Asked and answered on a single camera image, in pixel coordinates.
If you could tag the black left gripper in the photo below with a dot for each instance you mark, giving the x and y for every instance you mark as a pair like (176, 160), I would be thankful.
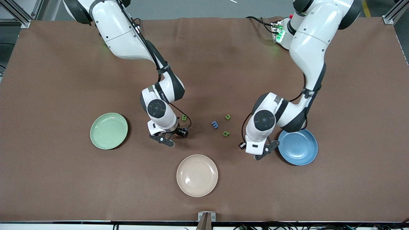
(242, 145)

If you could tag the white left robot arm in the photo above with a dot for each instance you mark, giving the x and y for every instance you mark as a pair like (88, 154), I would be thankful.
(311, 41)

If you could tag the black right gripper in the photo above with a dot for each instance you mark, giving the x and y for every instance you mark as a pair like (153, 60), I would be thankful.
(179, 131)

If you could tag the left arm base control box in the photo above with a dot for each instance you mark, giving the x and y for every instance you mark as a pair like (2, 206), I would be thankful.
(278, 32)

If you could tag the blue foam letter m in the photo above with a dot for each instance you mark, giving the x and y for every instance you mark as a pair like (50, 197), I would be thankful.
(215, 124)

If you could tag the blue plate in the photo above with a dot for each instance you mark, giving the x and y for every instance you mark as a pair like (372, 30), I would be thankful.
(300, 150)

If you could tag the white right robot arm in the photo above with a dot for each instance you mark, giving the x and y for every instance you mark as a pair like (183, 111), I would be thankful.
(118, 28)

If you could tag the green plate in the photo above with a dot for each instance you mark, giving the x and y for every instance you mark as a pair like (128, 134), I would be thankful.
(108, 134)

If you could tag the beige plate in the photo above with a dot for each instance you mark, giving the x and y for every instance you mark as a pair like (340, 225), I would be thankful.
(197, 175)

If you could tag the grey metal camera bracket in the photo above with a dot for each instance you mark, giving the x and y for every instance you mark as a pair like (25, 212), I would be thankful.
(200, 217)

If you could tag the brown table mat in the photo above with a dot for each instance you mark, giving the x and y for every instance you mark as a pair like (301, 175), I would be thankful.
(64, 175)

